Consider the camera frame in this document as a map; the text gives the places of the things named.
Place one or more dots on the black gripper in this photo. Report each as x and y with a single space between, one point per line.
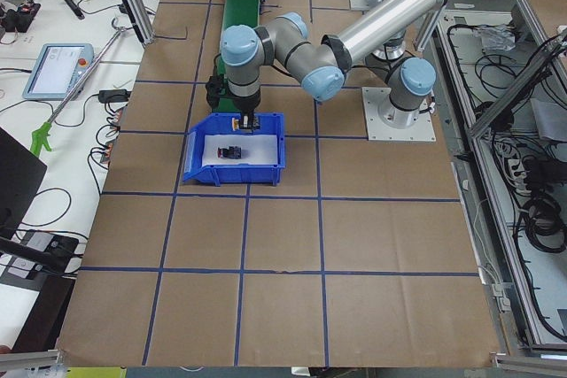
248 106

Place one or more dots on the white foam pad left bin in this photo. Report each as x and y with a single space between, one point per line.
257 150

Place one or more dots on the red push button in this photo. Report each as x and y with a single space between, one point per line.
231 152

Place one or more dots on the blue bin left side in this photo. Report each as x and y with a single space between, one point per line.
271 123

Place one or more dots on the green conveyor belt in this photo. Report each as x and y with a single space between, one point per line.
237 45

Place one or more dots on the black power adapter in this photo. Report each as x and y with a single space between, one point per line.
108 96

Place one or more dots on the teach pendant tablet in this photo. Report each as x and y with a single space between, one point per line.
58 67

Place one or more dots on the black monitor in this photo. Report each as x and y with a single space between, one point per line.
21 176

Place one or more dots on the white power strip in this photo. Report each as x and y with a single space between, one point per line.
515 173

